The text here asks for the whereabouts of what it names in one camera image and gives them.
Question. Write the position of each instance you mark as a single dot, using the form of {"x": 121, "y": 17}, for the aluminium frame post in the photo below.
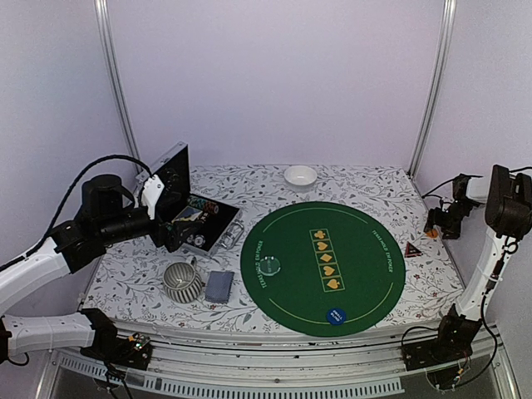
{"x": 442, "y": 53}
{"x": 109, "y": 52}

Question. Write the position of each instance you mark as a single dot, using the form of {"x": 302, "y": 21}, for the card deck in case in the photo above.
{"x": 190, "y": 217}

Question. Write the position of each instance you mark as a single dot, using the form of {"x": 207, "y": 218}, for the round green poker mat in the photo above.
{"x": 332, "y": 256}

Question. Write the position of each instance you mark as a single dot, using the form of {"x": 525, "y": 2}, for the poker chips back row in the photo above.
{"x": 203, "y": 204}

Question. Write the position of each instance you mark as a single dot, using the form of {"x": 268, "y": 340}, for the striped ceramic mug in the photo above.
{"x": 182, "y": 282}

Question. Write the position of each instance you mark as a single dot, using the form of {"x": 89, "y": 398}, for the poker chips front row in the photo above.
{"x": 196, "y": 240}

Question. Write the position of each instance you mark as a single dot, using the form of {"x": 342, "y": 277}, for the left aluminium frame post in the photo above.
{"x": 109, "y": 52}

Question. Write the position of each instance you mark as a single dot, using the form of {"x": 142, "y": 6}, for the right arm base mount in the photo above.
{"x": 433, "y": 352}

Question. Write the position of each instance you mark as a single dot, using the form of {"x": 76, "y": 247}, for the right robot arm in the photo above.
{"x": 506, "y": 196}

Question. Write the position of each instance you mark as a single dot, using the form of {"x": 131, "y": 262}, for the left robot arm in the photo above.
{"x": 109, "y": 214}

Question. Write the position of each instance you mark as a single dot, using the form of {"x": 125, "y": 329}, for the right aluminium frame post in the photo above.
{"x": 442, "y": 53}

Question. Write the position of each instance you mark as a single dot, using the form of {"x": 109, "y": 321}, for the clear acrylic dealer button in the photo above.
{"x": 269, "y": 266}

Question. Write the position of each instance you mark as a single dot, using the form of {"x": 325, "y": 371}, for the blue playing card deck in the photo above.
{"x": 219, "y": 286}

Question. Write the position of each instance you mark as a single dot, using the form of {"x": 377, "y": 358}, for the aluminium poker chip case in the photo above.
{"x": 222, "y": 231}

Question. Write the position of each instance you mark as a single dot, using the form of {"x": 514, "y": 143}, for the blue small blind button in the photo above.
{"x": 336, "y": 316}

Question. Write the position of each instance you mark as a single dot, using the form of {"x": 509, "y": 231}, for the orange big blind button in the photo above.
{"x": 432, "y": 233}

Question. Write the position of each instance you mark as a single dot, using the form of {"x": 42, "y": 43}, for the red black triangle button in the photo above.
{"x": 411, "y": 251}

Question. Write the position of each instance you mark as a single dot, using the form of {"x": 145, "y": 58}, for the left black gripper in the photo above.
{"x": 173, "y": 239}

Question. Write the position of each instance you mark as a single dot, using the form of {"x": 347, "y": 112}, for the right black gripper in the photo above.
{"x": 435, "y": 219}

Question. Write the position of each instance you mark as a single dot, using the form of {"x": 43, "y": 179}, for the poker chips row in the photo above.
{"x": 203, "y": 204}
{"x": 196, "y": 240}

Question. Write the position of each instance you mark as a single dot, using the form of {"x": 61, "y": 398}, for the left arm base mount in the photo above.
{"x": 133, "y": 352}

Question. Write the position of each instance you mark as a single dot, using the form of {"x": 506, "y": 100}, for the white ceramic bowl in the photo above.
{"x": 300, "y": 175}

